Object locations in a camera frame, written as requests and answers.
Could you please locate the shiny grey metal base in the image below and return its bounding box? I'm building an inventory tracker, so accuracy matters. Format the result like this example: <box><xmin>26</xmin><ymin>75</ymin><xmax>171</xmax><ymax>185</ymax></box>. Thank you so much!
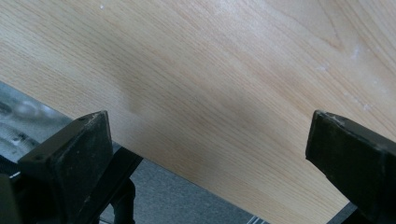
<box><xmin>0</xmin><ymin>81</ymin><xmax>73</xmax><ymax>163</ymax></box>

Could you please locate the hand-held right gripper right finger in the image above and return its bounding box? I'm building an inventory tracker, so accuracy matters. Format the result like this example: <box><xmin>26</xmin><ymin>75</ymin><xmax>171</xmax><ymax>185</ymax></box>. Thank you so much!
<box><xmin>304</xmin><ymin>109</ymin><xmax>396</xmax><ymax>224</ymax></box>

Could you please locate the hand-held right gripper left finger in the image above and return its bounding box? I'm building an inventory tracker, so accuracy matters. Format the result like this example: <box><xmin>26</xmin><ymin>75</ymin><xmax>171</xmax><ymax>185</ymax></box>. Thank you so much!
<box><xmin>17</xmin><ymin>110</ymin><xmax>114</xmax><ymax>224</ymax></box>

